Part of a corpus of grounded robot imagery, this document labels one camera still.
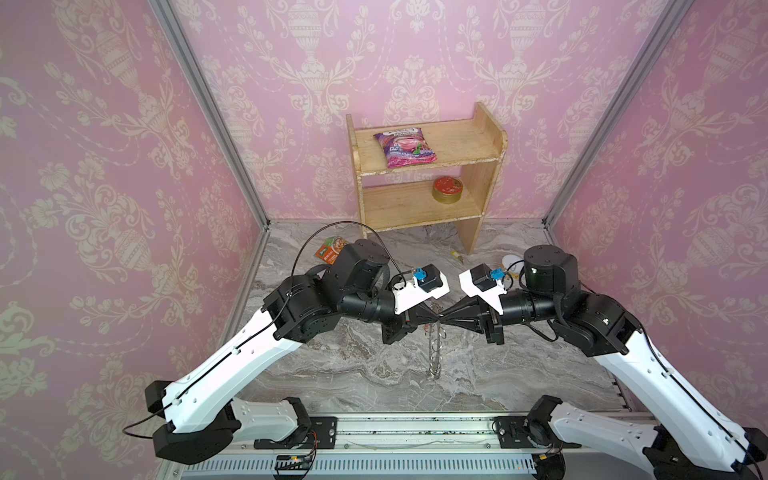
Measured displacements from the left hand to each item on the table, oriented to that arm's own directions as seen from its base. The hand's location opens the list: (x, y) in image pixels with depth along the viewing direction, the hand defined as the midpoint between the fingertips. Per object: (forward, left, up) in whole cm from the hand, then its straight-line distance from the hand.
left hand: (434, 320), depth 53 cm
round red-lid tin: (+52, -10, -13) cm, 55 cm away
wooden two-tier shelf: (+65, -8, -15) cm, 67 cm away
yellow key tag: (+47, -16, -38) cm, 62 cm away
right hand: (+1, -2, -1) cm, 2 cm away
